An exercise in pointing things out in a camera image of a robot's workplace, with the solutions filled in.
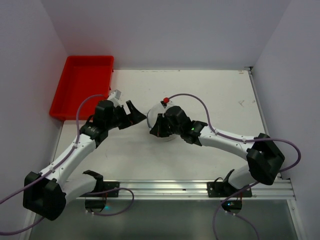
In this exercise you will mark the red plastic tray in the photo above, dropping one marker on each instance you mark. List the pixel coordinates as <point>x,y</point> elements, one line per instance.
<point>82,77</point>

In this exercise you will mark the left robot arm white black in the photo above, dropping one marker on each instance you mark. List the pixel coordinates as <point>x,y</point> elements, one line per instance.
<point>48,192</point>

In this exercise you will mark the white mesh laundry bag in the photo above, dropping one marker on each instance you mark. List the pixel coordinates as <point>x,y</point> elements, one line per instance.
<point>151,118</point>

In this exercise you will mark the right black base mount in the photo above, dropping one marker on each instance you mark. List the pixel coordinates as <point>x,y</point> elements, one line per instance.
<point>219,188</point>

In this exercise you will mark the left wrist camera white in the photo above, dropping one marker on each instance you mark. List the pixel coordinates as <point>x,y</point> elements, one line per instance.
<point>115,97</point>

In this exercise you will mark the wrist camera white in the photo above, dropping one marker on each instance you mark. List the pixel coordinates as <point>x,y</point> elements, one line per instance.
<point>115,97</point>
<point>166,103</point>

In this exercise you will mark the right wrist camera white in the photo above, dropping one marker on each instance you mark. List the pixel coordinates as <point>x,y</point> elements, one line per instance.
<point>166,103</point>

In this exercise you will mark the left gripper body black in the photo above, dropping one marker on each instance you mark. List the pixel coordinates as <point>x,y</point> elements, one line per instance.
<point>125,117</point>

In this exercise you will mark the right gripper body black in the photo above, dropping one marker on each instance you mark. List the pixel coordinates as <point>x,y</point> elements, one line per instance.
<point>162,123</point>

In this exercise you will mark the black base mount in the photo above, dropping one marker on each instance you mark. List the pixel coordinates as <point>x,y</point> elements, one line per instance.
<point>219,188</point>
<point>97,199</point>

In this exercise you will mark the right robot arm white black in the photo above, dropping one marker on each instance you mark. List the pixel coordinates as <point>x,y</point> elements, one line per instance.
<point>264,159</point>

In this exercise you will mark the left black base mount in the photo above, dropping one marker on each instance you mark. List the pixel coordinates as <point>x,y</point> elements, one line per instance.
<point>97,199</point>

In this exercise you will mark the aluminium mounting rail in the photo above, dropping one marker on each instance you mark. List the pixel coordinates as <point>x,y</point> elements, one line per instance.
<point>200,190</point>

